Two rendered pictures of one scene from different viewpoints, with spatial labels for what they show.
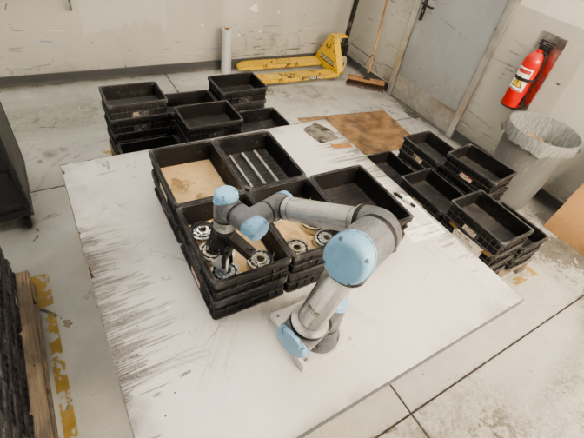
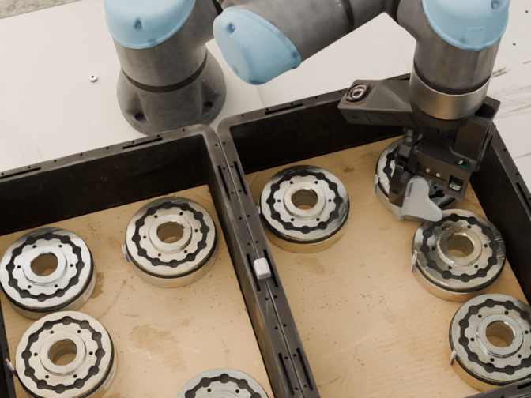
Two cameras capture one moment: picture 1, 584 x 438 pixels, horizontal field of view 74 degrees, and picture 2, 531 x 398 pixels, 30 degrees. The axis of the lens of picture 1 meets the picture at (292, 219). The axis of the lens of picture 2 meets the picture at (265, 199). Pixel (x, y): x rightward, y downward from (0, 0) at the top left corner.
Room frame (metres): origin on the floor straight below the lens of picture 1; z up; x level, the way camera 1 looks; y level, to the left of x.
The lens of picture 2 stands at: (1.51, 0.27, 1.82)
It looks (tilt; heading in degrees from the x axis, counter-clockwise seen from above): 57 degrees down; 202
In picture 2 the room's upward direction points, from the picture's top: 2 degrees counter-clockwise
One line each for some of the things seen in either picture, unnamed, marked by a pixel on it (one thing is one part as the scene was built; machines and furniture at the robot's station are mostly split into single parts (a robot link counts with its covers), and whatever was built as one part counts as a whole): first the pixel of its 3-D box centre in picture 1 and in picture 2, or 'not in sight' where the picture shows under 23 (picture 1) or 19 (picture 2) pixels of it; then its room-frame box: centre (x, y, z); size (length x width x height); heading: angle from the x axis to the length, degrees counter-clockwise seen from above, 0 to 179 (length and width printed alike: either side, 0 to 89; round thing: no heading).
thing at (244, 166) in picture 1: (257, 168); not in sight; (1.47, 0.21, 0.87); 0.40 x 0.30 x 0.11; 37
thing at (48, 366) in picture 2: not in sight; (62, 353); (1.19, -0.09, 0.86); 0.05 x 0.05 x 0.01
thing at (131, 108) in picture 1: (136, 121); not in sight; (2.42, 1.27, 0.37); 0.40 x 0.30 x 0.45; 128
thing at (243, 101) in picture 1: (236, 107); not in sight; (2.91, 0.64, 0.37); 0.40 x 0.30 x 0.45; 128
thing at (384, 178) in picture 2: (224, 271); (420, 170); (0.84, 0.20, 0.86); 0.10 x 0.10 x 0.01
